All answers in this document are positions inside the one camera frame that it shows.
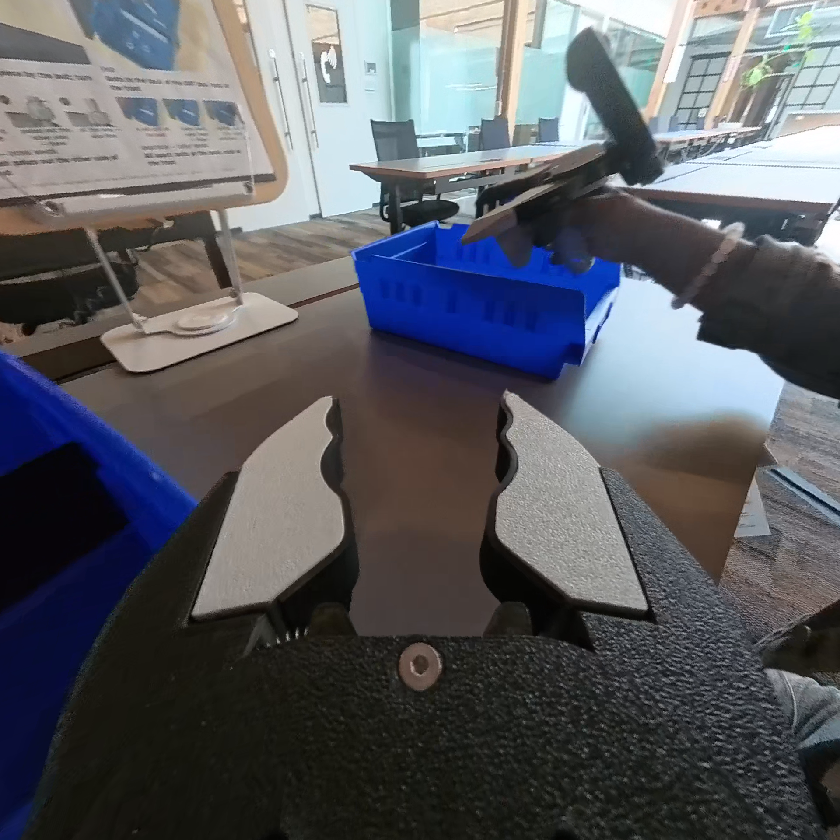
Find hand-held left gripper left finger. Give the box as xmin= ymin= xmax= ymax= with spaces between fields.
xmin=189 ymin=395 xmax=361 ymax=635

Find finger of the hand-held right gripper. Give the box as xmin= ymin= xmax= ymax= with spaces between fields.
xmin=511 ymin=140 xmax=616 ymax=199
xmin=461 ymin=179 xmax=610 ymax=248

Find printed instruction sheet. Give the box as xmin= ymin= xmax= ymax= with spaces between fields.
xmin=0 ymin=0 xmax=278 ymax=199

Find blue plastic bin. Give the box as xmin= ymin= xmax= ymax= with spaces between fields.
xmin=351 ymin=221 xmax=622 ymax=382

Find person's dark denim jacket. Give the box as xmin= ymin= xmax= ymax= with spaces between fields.
xmin=755 ymin=600 xmax=840 ymax=673

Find person's blue jeans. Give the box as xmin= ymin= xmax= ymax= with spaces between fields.
xmin=764 ymin=668 xmax=840 ymax=791

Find white paper sheet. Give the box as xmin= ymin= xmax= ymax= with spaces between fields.
xmin=734 ymin=446 xmax=770 ymax=540

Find potted green plant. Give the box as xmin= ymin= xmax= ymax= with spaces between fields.
xmin=740 ymin=12 xmax=816 ymax=88

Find blue divided parts bin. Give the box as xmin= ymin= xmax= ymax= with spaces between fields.
xmin=0 ymin=351 xmax=199 ymax=840

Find wooden instruction board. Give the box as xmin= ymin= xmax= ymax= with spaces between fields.
xmin=0 ymin=0 xmax=291 ymax=228

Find person's right hand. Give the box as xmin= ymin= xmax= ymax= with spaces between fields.
xmin=556 ymin=190 xmax=724 ymax=291

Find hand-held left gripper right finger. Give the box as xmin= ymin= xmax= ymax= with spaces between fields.
xmin=479 ymin=390 xmax=652 ymax=634

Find person's right forearm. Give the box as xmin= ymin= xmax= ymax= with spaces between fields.
xmin=694 ymin=235 xmax=840 ymax=399

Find wooden desk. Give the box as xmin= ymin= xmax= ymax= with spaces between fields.
xmin=617 ymin=126 xmax=840 ymax=227
xmin=350 ymin=140 xmax=595 ymax=235

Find white beaded bracelet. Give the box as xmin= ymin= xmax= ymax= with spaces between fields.
xmin=671 ymin=222 xmax=747 ymax=311

